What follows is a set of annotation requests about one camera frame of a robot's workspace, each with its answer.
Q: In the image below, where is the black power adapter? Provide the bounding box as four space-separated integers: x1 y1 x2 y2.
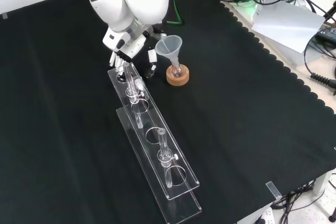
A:
317 22 336 42

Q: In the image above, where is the white power strip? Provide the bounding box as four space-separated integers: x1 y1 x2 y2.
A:
251 207 277 224

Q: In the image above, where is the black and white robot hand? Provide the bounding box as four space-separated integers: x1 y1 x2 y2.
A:
102 26 167 79

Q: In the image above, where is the black tripod leg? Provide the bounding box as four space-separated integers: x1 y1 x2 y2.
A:
322 0 336 22

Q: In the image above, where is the pale board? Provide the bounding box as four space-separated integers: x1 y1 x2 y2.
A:
251 0 327 55

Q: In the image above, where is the clear round-bottom glass flask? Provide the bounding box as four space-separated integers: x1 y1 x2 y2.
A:
169 61 185 79

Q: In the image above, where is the black cable bundle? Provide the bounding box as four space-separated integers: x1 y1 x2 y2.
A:
272 179 320 224

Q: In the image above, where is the thick black cable with plug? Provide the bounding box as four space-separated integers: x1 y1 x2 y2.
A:
303 36 336 90

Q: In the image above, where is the clear acrylic funnel stand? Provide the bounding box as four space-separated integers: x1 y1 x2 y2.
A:
107 62 203 224

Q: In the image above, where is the clear plastic cloth clip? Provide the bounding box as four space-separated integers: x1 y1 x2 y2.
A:
265 180 282 200

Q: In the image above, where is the green cable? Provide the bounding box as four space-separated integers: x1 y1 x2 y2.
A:
167 0 185 26

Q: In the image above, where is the white table leg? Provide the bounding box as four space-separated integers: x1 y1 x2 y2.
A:
313 170 336 197

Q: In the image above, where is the black table cloth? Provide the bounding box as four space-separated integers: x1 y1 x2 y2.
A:
0 0 336 224

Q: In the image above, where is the small clear weighing funnel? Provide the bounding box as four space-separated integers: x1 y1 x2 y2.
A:
133 77 145 91

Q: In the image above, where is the translucent white plastic funnel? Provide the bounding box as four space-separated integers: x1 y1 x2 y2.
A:
154 35 183 69

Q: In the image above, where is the round cork ring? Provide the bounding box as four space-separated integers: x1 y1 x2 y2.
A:
166 64 190 87

